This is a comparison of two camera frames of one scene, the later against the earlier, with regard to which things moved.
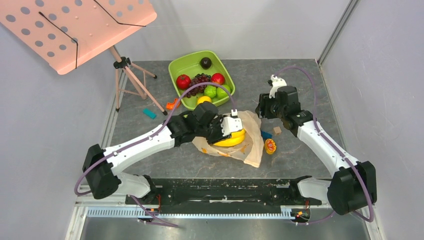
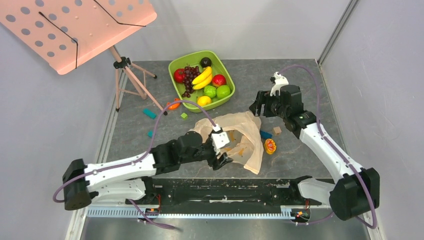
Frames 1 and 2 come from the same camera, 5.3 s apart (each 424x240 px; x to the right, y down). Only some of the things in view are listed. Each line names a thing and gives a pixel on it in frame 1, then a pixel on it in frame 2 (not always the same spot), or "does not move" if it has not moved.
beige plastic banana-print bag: [250, 151] does not move
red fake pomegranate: [183, 81] → [179, 74]
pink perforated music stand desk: [66, 34] does not move
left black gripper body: [214, 130] → [212, 157]
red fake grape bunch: [199, 78] → [191, 73]
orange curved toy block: [171, 105] does not move
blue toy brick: [266, 135] does not move
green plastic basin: [190, 66] does not move
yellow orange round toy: [270, 145] does not move
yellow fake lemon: [202, 99] does not move
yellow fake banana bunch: [236, 138] → [204, 79]
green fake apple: [221, 93] does not move
